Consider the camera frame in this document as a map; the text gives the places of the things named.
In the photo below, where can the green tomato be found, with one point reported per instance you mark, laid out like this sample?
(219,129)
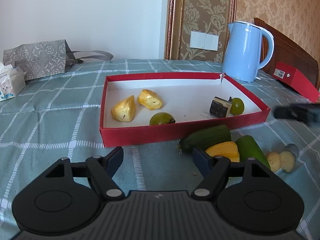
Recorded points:
(160,119)
(237,106)

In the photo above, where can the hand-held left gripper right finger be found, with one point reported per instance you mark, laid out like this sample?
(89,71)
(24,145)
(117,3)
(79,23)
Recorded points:
(200,160)

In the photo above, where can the gold wall frame moulding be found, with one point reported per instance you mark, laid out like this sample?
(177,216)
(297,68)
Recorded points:
(172,17)

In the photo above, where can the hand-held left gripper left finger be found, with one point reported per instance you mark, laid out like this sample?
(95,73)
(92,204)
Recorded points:
(115,158)

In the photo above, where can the light blue electric kettle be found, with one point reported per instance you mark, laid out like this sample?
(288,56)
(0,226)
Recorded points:
(240,55)

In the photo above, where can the yellow bell pepper piece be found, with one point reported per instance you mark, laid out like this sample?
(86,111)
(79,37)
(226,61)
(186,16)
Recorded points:
(123,110)
(225,150)
(148,100)

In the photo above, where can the green cucumber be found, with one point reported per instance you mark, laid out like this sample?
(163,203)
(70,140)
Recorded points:
(250,147)
(207,136)

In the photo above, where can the grey patterned gift bag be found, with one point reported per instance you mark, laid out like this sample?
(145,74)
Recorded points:
(37,60)

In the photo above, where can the red cardboard box tray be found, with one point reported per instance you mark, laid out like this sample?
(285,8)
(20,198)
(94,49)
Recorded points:
(180,95)

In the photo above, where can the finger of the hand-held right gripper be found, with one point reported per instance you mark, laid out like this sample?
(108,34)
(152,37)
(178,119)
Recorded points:
(292,113)

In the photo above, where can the green checked tablecloth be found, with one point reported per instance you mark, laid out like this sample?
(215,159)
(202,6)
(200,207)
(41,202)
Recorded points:
(50,130)

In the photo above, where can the dark-skinned eggplant chunk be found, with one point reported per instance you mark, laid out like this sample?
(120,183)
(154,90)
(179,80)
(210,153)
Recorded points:
(218,108)

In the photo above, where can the red box lid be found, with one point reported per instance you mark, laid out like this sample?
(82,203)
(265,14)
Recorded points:
(302,82)

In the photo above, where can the white wall switch panel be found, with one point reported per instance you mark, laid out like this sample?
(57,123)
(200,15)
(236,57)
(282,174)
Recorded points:
(203,40)

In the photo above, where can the white tissue pack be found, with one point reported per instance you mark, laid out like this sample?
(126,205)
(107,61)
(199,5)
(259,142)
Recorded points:
(11,85)

